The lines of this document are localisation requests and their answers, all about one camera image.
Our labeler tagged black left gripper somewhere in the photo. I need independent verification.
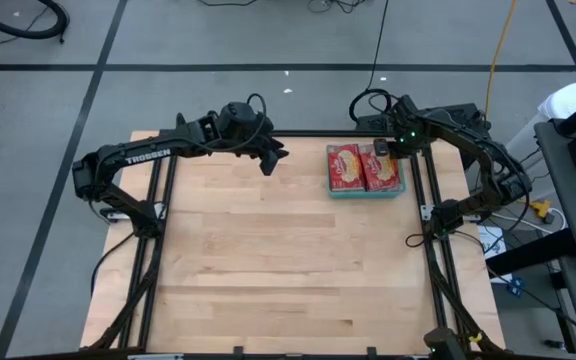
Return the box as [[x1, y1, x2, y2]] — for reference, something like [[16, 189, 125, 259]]
[[240, 130, 289, 160]]

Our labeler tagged red Orville popcorn bag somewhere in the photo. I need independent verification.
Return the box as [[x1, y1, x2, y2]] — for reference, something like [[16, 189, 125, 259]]
[[359, 143, 402, 193], [327, 143, 367, 193]]

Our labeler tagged teal plastic basket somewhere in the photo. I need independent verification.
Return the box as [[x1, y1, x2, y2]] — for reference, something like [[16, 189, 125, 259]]
[[325, 142, 408, 200]]

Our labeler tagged white paper sheet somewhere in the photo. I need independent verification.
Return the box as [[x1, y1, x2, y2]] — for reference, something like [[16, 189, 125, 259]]
[[477, 225, 508, 271]]

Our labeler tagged yellow plug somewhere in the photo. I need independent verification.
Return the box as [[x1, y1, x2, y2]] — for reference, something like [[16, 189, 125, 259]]
[[530, 198, 555, 224]]

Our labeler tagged white trash bin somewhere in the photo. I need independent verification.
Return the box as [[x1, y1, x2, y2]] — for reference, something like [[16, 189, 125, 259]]
[[495, 82, 576, 166]]

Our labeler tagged dark grey desk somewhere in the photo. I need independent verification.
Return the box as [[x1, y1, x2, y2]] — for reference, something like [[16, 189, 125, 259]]
[[485, 119, 576, 360]]

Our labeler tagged black device with green light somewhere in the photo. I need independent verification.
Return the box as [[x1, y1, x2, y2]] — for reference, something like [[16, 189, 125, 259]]
[[423, 327, 484, 360]]

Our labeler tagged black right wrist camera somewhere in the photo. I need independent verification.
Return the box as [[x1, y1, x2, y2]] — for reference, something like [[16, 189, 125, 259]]
[[372, 138, 393, 159]]

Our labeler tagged black left wrist camera cable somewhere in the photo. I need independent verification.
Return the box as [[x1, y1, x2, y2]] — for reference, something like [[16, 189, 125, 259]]
[[245, 92, 269, 131]]

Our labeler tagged black hanging cable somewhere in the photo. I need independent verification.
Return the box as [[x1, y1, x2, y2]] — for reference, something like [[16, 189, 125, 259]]
[[347, 0, 394, 124]]

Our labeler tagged yellow hanging cable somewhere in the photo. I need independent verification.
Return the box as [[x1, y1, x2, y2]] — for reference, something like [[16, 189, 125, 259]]
[[482, 0, 519, 119]]

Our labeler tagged white cable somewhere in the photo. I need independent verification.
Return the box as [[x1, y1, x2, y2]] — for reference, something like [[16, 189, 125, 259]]
[[490, 207, 569, 236]]

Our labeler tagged black floor cable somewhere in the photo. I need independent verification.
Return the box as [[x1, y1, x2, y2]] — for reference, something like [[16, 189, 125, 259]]
[[197, 0, 259, 7], [307, 0, 369, 14]]

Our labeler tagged black vacuum hose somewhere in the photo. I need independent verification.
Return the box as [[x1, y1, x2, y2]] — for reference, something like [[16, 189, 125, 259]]
[[0, 0, 72, 42]]

